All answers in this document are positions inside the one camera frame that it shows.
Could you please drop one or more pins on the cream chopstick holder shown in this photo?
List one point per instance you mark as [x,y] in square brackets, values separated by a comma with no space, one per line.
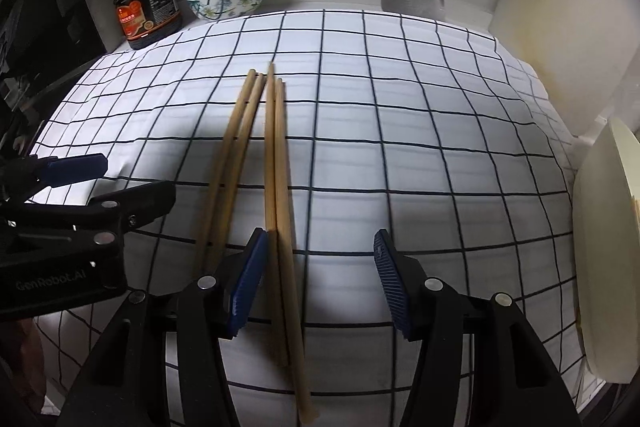
[605,257]

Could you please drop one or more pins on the white black checked cloth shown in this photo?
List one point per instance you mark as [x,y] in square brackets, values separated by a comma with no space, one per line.
[400,132]

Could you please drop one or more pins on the black stove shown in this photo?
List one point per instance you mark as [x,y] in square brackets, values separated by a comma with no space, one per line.
[40,32]

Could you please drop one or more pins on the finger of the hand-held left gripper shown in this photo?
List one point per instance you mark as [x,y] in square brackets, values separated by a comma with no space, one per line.
[75,169]
[145,202]

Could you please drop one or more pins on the person's left forearm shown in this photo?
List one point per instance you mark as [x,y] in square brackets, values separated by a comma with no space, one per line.
[22,357]

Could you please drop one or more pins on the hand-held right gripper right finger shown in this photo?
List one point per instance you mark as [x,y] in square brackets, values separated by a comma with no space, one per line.
[392,282]

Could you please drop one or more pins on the long wooden chopstick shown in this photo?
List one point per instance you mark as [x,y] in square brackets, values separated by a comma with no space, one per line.
[227,157]
[240,167]
[270,157]
[284,167]

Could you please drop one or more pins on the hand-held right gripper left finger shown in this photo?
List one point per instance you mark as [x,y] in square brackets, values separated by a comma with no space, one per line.
[250,282]

